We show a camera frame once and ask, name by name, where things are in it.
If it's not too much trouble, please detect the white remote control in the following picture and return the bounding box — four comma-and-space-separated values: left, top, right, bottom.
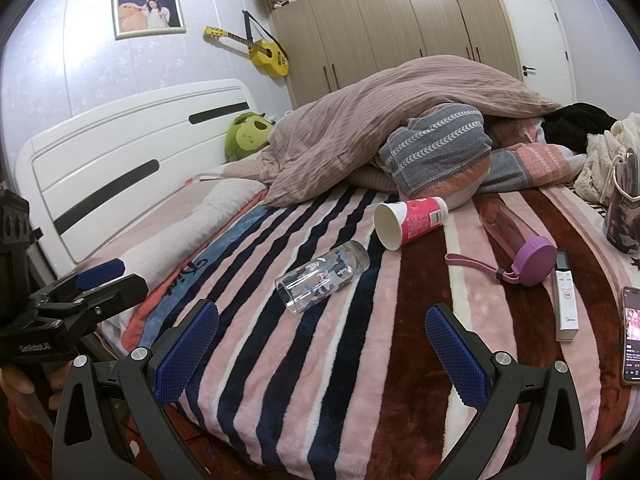
554, 248, 580, 343

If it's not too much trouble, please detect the pale pink pillow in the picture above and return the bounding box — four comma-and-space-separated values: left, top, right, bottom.
87, 180, 266, 291

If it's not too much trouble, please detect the framed wall photo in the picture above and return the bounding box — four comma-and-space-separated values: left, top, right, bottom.
111, 0, 187, 41

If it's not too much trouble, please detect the black cloth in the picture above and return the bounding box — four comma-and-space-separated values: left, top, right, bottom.
542, 102, 621, 156

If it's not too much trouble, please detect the wooden wardrobe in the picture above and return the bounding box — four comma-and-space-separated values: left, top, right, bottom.
255, 0, 523, 111

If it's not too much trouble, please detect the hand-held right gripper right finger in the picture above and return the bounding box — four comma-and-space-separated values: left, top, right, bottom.
424, 303, 601, 480

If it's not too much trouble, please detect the dark printed bag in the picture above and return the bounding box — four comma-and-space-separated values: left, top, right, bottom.
602, 147, 640, 256

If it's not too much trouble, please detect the smartphone with lit screen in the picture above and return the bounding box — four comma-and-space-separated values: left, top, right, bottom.
620, 286, 640, 388

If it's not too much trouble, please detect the white bed headboard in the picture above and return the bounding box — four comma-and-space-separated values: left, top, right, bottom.
14, 79, 263, 266

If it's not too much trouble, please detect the green plush toy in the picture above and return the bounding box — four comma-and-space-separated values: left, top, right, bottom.
225, 111, 277, 163

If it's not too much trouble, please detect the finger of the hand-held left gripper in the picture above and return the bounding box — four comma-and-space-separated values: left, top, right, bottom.
37, 273, 150, 335
30, 258, 126, 311

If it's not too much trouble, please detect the white fluffy cloth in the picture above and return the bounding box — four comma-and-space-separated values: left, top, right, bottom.
574, 114, 640, 206

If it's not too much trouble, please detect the clear printed glass cup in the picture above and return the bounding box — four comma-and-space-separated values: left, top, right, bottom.
275, 240, 371, 316

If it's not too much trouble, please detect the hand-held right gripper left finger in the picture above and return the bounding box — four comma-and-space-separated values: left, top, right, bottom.
52, 299, 221, 480

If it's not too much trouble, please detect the person's left hand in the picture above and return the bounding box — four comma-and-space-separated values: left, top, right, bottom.
0, 362, 76, 411

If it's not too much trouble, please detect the yellow guitar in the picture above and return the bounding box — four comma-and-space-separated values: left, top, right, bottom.
203, 10, 290, 77

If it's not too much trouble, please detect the pinkish brown duvet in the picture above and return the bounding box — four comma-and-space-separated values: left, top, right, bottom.
260, 55, 563, 208

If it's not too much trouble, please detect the purple lid water bottle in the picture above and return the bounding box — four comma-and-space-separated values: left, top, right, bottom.
445, 199, 558, 288

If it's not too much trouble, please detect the pink white paper cup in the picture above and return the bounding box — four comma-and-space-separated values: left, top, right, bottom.
373, 196, 448, 251

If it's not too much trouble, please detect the striped plush blanket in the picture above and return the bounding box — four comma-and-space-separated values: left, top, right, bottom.
97, 180, 640, 480

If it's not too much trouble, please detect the grey pink patterned pillow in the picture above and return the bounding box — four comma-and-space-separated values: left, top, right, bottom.
377, 104, 576, 211

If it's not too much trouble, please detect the white door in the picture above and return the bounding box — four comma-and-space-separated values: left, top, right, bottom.
497, 0, 578, 106

